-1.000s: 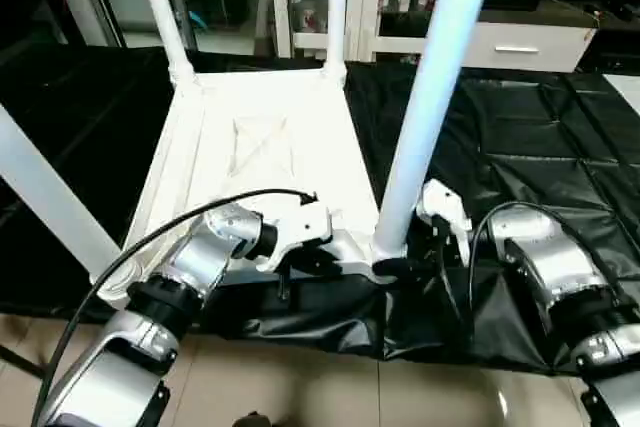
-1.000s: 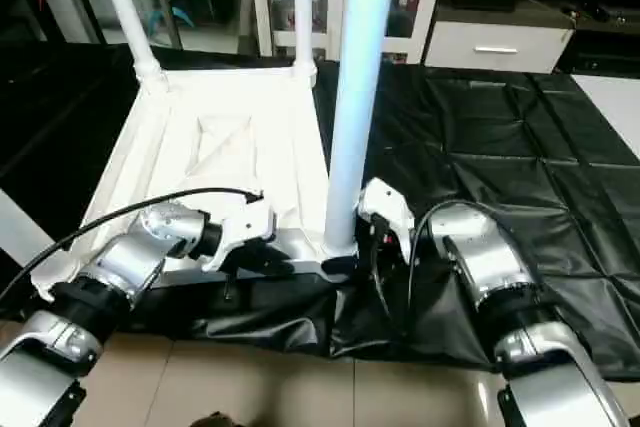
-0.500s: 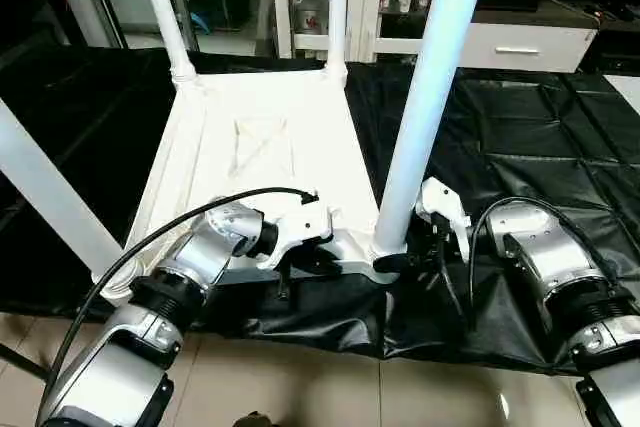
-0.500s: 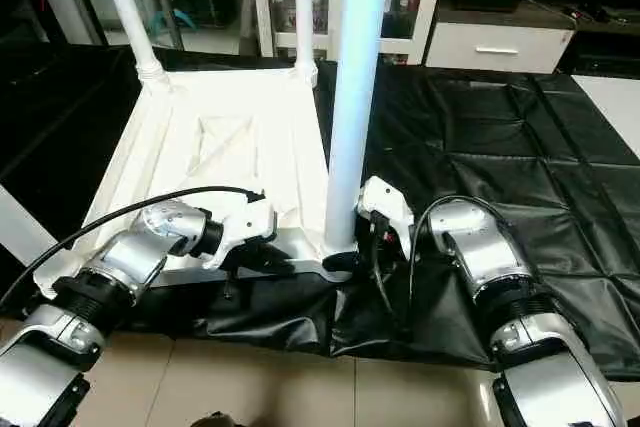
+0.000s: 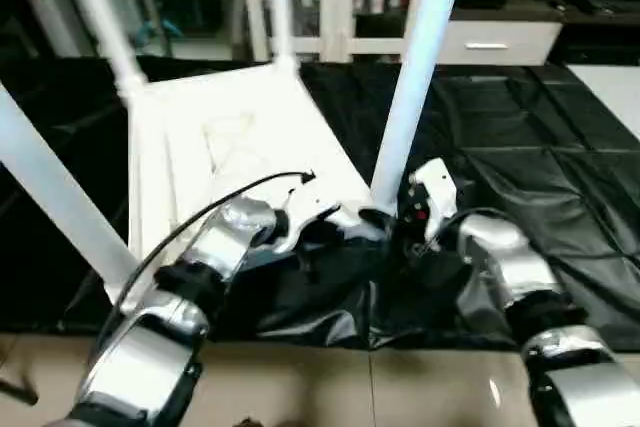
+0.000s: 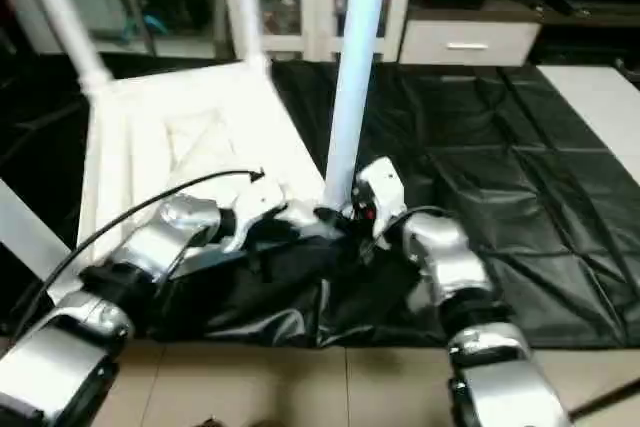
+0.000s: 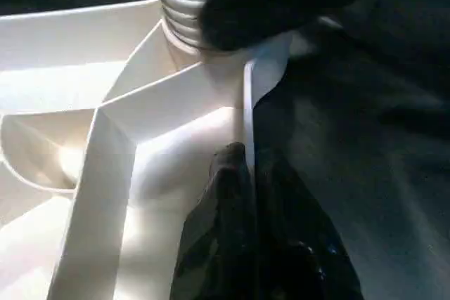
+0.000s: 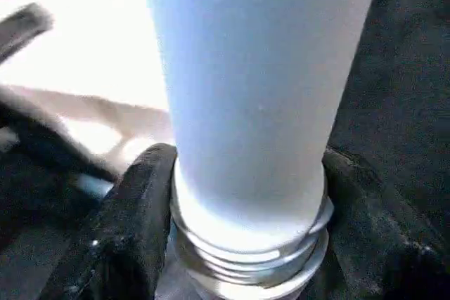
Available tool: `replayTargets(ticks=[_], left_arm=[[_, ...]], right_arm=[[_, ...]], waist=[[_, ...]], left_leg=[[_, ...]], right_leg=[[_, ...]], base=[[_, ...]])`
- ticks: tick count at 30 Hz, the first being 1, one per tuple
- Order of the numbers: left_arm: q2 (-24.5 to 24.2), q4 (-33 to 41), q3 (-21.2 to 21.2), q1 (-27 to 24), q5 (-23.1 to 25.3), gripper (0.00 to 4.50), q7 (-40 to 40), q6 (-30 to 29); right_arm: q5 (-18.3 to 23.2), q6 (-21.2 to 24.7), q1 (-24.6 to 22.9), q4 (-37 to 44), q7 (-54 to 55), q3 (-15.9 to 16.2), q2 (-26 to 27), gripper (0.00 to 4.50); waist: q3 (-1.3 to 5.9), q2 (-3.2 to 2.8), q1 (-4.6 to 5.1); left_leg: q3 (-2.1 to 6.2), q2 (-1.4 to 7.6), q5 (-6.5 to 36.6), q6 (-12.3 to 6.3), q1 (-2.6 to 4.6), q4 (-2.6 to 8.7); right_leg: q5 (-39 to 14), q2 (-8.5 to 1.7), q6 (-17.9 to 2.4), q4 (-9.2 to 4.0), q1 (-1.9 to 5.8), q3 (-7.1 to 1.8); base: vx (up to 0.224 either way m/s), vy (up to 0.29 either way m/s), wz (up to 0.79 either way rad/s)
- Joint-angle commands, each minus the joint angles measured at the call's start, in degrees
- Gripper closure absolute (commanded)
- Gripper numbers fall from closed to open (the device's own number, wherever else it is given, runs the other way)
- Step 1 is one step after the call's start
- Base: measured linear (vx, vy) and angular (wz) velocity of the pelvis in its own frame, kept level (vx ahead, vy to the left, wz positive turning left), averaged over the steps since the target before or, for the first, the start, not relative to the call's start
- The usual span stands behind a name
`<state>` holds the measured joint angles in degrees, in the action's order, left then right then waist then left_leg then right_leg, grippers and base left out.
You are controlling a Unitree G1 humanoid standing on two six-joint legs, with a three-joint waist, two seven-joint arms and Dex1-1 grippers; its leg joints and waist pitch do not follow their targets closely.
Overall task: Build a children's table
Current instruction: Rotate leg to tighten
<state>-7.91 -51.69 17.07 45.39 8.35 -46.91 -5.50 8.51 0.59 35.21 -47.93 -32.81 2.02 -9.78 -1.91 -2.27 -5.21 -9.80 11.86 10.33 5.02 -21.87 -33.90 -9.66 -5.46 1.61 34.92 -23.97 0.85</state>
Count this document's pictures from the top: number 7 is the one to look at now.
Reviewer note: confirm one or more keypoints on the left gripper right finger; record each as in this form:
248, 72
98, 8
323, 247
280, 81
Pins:
302, 244

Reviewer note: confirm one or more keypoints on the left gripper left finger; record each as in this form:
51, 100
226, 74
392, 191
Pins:
221, 244

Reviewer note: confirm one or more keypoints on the white plastic table top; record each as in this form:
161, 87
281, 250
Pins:
105, 138

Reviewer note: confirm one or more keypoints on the black work mat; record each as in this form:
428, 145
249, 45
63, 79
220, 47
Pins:
373, 173

